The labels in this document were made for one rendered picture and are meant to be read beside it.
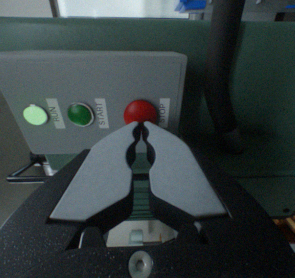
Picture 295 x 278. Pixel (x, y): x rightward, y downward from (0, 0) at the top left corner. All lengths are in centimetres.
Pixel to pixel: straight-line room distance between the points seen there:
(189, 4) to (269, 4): 42
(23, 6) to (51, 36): 178
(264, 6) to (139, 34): 104
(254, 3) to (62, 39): 107
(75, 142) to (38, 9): 180
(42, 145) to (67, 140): 3
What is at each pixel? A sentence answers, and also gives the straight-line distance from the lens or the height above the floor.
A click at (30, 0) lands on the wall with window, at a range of 196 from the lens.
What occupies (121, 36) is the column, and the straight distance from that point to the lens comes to 19.
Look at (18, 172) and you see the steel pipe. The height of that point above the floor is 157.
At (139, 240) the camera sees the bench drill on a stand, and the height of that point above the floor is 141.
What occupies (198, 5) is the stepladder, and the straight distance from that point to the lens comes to 106.
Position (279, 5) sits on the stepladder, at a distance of 123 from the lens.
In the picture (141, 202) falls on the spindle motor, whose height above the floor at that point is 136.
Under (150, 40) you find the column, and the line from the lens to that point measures 19.
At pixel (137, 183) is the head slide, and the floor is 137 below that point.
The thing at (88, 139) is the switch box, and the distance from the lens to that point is 16.
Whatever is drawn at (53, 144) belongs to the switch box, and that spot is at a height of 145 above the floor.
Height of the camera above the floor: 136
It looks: 2 degrees down
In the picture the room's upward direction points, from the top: 91 degrees counter-clockwise
